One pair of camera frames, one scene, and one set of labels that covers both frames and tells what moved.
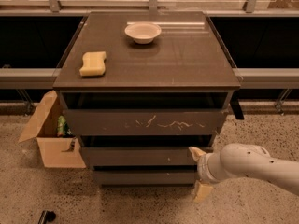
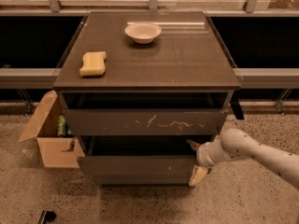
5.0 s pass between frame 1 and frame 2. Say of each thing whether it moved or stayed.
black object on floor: stayed
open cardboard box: stayed
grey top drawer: stayed
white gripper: moved
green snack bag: stayed
